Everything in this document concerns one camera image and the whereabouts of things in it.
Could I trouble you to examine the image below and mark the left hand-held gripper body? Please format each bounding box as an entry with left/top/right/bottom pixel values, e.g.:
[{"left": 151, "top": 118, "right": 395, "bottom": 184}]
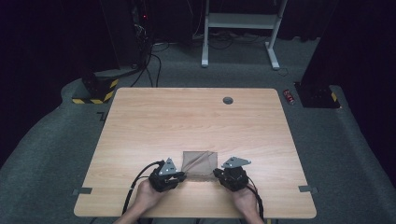
[{"left": 148, "top": 157, "right": 185, "bottom": 193}]

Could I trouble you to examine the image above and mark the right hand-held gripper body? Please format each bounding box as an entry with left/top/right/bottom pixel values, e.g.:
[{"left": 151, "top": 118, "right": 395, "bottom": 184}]
[{"left": 218, "top": 156, "right": 252, "bottom": 192}]

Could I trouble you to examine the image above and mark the small thin cloth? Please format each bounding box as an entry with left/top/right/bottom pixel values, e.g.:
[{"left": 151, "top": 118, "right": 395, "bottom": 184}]
[{"left": 180, "top": 150, "right": 219, "bottom": 182}]

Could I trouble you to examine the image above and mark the person's left hand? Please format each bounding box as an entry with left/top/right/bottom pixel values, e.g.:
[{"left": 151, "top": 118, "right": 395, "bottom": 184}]
[{"left": 133, "top": 178, "right": 167, "bottom": 217}]

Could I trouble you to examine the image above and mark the person's right hand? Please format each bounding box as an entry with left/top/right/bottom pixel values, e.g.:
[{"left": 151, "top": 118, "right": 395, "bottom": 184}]
[{"left": 232, "top": 184, "right": 260, "bottom": 219}]

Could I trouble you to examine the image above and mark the grey tape strip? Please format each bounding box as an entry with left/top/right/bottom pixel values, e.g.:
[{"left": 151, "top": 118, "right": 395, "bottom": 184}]
[
  {"left": 71, "top": 187, "right": 93, "bottom": 196},
  {"left": 297, "top": 185, "right": 319, "bottom": 195}
]

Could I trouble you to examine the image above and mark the red can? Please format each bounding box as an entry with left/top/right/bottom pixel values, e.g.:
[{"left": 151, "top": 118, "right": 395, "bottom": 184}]
[{"left": 282, "top": 89, "right": 296, "bottom": 106}]

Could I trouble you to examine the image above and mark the black yellow striped stand base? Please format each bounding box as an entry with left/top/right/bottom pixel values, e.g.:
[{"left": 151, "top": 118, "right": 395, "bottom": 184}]
[{"left": 71, "top": 69, "right": 120, "bottom": 105}]

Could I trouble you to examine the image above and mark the black square stand base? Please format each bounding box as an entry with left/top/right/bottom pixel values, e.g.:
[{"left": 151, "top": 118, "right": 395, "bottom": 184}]
[{"left": 293, "top": 81, "right": 341, "bottom": 109}]

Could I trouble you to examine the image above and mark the white metal stand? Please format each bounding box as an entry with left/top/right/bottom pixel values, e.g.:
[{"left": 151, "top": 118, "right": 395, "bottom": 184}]
[{"left": 201, "top": 0, "right": 290, "bottom": 71}]

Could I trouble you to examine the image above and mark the black computer tower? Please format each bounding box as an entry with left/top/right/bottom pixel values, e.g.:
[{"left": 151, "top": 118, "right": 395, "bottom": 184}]
[{"left": 98, "top": 0, "right": 151, "bottom": 69}]

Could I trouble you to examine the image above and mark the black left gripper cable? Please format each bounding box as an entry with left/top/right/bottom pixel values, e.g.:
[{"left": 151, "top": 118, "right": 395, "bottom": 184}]
[{"left": 121, "top": 160, "right": 165, "bottom": 217}]

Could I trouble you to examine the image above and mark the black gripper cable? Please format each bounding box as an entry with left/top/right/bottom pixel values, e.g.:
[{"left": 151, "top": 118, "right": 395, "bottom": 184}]
[
  {"left": 121, "top": 160, "right": 165, "bottom": 217},
  {"left": 247, "top": 176, "right": 265, "bottom": 220}
]

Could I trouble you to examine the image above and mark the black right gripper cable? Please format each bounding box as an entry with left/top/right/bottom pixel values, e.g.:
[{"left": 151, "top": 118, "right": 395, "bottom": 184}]
[{"left": 247, "top": 176, "right": 265, "bottom": 220}]

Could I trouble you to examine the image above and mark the black floor cable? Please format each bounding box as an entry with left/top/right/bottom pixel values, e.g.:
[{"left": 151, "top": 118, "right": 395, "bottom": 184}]
[{"left": 130, "top": 43, "right": 163, "bottom": 89}]

